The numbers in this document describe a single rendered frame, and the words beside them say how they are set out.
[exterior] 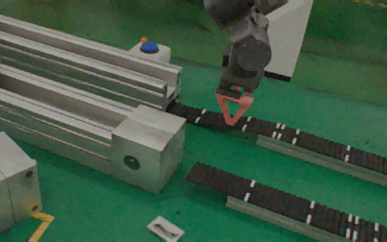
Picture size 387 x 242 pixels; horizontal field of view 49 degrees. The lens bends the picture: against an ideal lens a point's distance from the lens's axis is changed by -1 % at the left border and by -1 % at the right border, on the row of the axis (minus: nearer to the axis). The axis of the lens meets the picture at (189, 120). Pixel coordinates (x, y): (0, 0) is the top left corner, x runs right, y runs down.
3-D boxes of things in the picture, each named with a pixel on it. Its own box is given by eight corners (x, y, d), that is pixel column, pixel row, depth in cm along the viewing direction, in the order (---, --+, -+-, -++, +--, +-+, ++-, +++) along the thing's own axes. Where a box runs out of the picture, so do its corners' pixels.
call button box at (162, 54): (169, 69, 107) (171, 46, 104) (152, 85, 100) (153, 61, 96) (141, 60, 109) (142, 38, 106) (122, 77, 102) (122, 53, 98)
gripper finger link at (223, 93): (209, 126, 81) (216, 84, 76) (220, 108, 87) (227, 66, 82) (244, 135, 80) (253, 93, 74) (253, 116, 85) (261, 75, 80)
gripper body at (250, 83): (217, 87, 77) (223, 50, 73) (231, 64, 86) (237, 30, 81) (252, 96, 76) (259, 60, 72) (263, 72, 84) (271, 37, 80)
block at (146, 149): (186, 154, 80) (192, 111, 75) (157, 195, 71) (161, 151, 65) (144, 138, 83) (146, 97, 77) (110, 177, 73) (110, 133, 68)
